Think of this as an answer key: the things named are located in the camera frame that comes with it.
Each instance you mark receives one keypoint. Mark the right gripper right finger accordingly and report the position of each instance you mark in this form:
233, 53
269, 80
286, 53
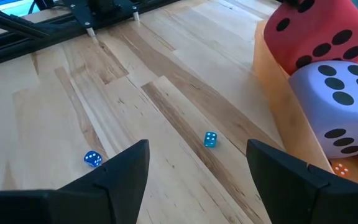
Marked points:
297, 199

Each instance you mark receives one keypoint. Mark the small orange die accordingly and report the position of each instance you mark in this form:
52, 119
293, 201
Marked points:
341, 169

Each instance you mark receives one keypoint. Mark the large red foam die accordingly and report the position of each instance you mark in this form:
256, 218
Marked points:
309, 28

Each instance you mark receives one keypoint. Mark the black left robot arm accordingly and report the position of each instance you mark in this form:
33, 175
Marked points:
82, 12

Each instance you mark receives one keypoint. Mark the small teal die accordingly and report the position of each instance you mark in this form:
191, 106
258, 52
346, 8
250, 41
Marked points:
210, 139

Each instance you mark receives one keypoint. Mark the small dark blue die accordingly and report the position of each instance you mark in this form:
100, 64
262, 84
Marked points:
92, 158

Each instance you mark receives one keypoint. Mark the large purple foam die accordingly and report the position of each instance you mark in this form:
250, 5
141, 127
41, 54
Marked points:
322, 109

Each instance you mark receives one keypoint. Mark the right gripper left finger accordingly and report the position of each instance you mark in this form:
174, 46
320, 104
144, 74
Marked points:
98, 202

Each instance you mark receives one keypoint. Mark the orange translucent plastic bin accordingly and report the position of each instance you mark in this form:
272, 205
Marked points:
278, 102

